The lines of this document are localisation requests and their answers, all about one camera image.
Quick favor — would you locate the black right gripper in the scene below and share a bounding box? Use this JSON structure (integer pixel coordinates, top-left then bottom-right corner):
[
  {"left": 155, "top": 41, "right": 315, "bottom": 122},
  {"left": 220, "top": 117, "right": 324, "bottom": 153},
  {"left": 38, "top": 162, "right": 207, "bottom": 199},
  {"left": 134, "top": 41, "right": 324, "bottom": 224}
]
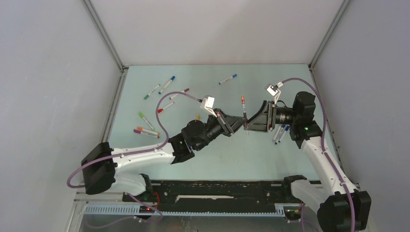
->
[{"left": 243, "top": 101, "right": 298, "bottom": 133}]

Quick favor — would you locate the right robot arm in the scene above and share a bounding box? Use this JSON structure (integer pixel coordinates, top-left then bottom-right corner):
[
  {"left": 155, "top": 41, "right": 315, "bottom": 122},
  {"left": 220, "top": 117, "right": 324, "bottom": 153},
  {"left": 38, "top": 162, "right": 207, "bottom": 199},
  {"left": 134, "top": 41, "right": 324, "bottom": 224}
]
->
[{"left": 245, "top": 91, "right": 371, "bottom": 232}]

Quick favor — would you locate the red gel pen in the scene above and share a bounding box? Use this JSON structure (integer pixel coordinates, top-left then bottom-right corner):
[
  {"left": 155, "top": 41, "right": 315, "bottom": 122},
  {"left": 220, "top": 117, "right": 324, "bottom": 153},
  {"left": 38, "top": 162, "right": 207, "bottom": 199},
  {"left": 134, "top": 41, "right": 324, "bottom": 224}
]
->
[{"left": 241, "top": 96, "right": 249, "bottom": 136}]

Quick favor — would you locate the white marker dark blue cap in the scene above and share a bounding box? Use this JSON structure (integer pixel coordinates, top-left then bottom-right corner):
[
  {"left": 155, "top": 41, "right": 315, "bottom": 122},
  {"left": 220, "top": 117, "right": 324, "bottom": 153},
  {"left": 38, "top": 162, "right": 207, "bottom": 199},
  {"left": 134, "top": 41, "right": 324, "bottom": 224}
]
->
[{"left": 275, "top": 124, "right": 286, "bottom": 144}]

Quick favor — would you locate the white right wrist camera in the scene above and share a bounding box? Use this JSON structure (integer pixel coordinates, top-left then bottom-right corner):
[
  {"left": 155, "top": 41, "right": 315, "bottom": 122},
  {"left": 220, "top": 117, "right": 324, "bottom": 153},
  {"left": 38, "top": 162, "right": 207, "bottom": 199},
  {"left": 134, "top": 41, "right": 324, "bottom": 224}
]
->
[{"left": 265, "top": 82, "right": 283, "bottom": 105}]

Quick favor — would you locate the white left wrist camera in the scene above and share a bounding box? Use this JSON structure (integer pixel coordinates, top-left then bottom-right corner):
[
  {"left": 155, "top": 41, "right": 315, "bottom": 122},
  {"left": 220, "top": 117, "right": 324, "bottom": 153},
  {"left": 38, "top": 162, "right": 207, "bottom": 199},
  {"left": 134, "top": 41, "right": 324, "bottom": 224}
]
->
[{"left": 200, "top": 95, "right": 217, "bottom": 117}]

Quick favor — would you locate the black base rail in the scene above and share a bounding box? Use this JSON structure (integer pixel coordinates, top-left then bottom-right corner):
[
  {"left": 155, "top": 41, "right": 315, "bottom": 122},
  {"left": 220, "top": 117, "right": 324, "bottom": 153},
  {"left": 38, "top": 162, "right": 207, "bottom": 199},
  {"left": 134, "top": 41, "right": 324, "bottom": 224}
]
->
[{"left": 135, "top": 180, "right": 301, "bottom": 212}]

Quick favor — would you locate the grey cable duct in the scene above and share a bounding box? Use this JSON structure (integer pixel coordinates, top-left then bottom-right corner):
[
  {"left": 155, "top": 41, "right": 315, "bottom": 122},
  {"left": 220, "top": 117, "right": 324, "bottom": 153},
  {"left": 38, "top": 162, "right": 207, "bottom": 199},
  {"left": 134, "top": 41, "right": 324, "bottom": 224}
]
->
[{"left": 84, "top": 204, "right": 301, "bottom": 217}]

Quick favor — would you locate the dark red cap marker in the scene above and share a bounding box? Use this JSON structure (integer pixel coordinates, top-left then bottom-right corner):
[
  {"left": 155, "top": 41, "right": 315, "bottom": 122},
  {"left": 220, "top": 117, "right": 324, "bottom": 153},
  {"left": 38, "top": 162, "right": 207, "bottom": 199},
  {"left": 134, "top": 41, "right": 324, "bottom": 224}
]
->
[{"left": 169, "top": 88, "right": 189, "bottom": 100}]

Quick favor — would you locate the red cap white marker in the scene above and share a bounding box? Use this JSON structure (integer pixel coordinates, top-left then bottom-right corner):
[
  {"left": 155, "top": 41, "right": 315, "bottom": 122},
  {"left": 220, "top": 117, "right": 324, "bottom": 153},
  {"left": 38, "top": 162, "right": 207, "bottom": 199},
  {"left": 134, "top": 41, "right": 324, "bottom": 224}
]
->
[{"left": 157, "top": 101, "right": 175, "bottom": 114}]

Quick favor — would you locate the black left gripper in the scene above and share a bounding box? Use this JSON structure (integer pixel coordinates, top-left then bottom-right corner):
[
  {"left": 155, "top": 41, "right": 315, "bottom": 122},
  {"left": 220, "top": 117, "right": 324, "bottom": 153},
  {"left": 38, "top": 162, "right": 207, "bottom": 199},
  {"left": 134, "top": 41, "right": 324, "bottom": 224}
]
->
[{"left": 195, "top": 109, "right": 247, "bottom": 151}]

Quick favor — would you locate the light green cap marker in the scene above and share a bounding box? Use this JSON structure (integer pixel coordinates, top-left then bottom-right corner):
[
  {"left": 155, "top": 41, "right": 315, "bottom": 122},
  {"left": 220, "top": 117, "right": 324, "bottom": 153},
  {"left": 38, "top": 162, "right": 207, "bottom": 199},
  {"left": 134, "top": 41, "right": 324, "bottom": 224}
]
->
[{"left": 138, "top": 112, "right": 155, "bottom": 130}]

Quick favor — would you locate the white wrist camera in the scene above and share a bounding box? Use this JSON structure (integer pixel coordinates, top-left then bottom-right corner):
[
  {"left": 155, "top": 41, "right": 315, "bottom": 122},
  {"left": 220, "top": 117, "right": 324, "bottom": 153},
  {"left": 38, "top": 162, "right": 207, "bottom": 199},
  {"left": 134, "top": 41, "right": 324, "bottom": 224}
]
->
[
  {"left": 265, "top": 82, "right": 283, "bottom": 105},
  {"left": 200, "top": 95, "right": 217, "bottom": 117}
]

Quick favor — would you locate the green cap white marker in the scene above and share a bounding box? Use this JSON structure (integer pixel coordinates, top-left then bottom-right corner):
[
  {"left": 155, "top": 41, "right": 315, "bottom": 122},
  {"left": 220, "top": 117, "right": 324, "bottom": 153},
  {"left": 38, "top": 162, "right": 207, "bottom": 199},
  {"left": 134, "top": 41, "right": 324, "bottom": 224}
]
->
[{"left": 144, "top": 84, "right": 161, "bottom": 100}]

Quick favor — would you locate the orange cap marker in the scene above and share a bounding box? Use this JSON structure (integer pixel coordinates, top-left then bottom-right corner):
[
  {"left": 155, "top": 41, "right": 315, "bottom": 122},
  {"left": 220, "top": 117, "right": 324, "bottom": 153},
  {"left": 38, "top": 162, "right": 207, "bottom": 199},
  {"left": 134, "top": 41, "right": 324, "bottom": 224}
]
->
[{"left": 137, "top": 127, "right": 160, "bottom": 135}]

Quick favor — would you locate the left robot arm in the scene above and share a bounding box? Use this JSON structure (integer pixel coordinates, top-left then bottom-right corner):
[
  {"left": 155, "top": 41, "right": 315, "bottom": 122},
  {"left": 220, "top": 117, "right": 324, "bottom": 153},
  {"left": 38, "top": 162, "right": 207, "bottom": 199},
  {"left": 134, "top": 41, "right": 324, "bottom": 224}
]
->
[{"left": 81, "top": 108, "right": 247, "bottom": 201}]

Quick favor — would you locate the far blue cap marker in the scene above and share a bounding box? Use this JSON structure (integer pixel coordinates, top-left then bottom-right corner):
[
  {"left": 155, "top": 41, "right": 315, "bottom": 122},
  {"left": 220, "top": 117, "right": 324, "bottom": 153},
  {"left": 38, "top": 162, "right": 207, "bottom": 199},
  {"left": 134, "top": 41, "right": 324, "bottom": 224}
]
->
[{"left": 219, "top": 74, "right": 237, "bottom": 85}]

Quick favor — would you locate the purple cap marker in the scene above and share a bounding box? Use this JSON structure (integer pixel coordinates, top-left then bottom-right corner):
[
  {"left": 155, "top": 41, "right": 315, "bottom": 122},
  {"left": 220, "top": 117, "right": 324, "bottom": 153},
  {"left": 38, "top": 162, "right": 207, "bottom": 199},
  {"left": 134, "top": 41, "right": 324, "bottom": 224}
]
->
[{"left": 133, "top": 129, "right": 160, "bottom": 138}]

